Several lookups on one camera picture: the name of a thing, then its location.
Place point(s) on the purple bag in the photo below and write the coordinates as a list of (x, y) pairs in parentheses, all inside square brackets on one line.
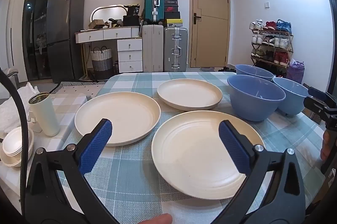
[(295, 72)]

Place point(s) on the grey doormat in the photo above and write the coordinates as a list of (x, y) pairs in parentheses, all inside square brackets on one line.
[(208, 69)]

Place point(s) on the silver suitcase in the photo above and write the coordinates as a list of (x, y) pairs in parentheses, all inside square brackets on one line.
[(175, 49)]

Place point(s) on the black shoebox red logo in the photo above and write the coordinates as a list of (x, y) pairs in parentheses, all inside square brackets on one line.
[(171, 7)]

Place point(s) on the teal plaid tablecloth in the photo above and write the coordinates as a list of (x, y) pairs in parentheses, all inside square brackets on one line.
[(131, 174)]

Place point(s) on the stack of small white bowls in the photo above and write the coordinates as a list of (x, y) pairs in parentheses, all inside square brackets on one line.
[(18, 138)]

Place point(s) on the black box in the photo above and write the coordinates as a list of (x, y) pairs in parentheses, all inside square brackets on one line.
[(130, 20)]

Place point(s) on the dark bottle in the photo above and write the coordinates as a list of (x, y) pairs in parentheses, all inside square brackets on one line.
[(115, 67)]

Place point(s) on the person's left hand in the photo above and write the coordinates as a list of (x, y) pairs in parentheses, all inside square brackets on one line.
[(158, 219)]

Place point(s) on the white crumpled plastic bag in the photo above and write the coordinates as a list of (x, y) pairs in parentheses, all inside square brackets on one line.
[(15, 105)]

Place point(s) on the beige suitcase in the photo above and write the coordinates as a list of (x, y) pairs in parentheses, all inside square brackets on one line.
[(153, 47)]

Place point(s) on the white dish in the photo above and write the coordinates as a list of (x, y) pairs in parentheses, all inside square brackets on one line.
[(10, 161)]

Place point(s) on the dark glass cabinet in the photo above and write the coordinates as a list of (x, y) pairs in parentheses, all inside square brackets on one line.
[(36, 24)]

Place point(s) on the black paper bag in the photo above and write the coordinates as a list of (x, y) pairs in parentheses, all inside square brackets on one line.
[(132, 10)]

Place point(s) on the wooden door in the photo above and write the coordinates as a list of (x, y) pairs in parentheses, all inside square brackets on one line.
[(209, 16)]

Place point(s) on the plain black shoebox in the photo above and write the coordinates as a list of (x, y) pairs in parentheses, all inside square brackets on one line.
[(172, 15)]

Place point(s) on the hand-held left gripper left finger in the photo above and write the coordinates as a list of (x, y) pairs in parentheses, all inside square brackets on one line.
[(96, 145)]

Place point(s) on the blue bowl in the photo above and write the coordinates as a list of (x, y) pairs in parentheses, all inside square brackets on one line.
[(292, 97), (252, 100), (254, 72)]

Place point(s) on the woven laundry basket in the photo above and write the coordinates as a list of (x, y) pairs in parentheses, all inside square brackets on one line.
[(101, 62)]

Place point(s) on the person's right hand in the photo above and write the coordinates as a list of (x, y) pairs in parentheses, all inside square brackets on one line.
[(326, 146)]

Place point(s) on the pale green tumbler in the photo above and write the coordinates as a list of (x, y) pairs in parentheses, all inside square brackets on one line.
[(43, 113)]

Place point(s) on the cream plate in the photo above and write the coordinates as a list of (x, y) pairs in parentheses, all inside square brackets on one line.
[(189, 92), (117, 118), (200, 155)]

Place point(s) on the metal shoe rack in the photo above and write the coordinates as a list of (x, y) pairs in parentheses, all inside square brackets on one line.
[(291, 41)]

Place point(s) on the small open cardboard box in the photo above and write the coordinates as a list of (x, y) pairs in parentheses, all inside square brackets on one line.
[(95, 24)]

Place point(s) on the pale checked cloth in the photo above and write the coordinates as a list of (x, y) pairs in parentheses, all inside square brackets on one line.
[(67, 105)]

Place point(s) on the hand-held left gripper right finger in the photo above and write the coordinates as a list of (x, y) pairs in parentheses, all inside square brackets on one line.
[(234, 145)]

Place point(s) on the teal suitcase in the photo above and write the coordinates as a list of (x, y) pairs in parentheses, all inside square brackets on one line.
[(154, 3)]

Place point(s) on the grey refrigerator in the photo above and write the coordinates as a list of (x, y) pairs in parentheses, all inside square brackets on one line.
[(64, 37)]

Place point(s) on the oval mirror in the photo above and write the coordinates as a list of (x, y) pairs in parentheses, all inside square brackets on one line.
[(108, 13)]

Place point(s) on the white vanity desk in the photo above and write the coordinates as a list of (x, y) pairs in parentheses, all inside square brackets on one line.
[(113, 45)]

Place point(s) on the yellow and black shoebox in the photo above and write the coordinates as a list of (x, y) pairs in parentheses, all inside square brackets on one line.
[(173, 22)]

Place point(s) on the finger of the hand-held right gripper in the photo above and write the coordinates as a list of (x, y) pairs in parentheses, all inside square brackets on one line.
[(317, 92), (314, 105)]

